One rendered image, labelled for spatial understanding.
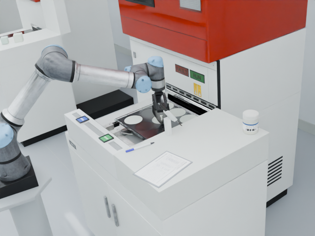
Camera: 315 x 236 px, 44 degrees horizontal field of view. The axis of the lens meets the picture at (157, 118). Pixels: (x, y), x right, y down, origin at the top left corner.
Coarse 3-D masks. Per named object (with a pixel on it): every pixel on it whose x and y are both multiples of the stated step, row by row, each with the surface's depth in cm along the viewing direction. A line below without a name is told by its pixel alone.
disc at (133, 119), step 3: (129, 117) 218; (132, 117) 218; (135, 117) 218; (138, 117) 217; (141, 117) 217; (126, 120) 215; (129, 120) 215; (132, 120) 214; (135, 120) 214; (138, 120) 214; (141, 120) 213; (129, 123) 212; (132, 123) 212; (135, 123) 211
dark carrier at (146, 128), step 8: (176, 104) 226; (136, 112) 222; (144, 112) 222; (152, 112) 221; (160, 112) 220; (192, 112) 216; (120, 120) 216; (144, 120) 213; (136, 128) 207; (144, 128) 206; (152, 128) 205; (160, 128) 204; (144, 136) 199; (152, 136) 198
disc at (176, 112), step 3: (177, 108) 222; (180, 108) 222; (171, 111) 219; (174, 111) 219; (177, 111) 219; (180, 111) 218; (183, 111) 218; (174, 114) 216; (177, 114) 216; (180, 114) 215; (183, 114) 215
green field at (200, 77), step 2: (190, 72) 212; (192, 72) 211; (194, 72) 209; (190, 74) 213; (192, 74) 211; (194, 74) 210; (196, 74) 208; (198, 74) 207; (200, 74) 206; (190, 76) 213; (192, 76) 212; (194, 76) 211; (196, 76) 209; (198, 76) 208; (200, 76) 206; (202, 76) 205; (194, 78) 211; (196, 78) 209; (198, 78) 208; (200, 78) 207; (202, 78) 205; (198, 80) 209; (200, 80) 207; (202, 80) 206
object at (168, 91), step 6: (168, 90) 235; (168, 96) 239; (180, 96) 227; (186, 96) 225; (174, 102) 235; (192, 102) 219; (186, 108) 227; (204, 108) 212; (210, 108) 209; (198, 114) 219
